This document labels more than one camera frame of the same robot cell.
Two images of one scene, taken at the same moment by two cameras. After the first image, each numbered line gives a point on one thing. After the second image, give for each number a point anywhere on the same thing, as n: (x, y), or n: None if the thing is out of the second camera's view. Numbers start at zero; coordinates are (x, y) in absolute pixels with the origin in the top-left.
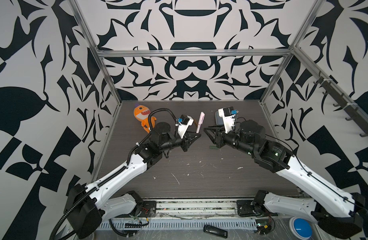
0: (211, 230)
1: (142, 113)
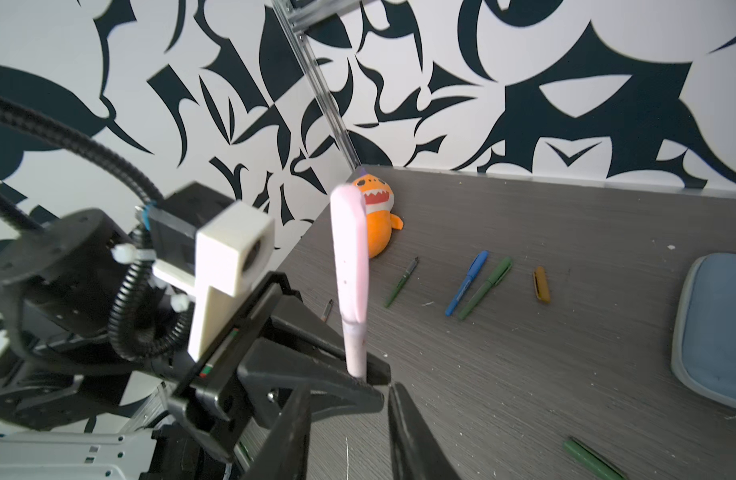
0: None
1: (379, 203)
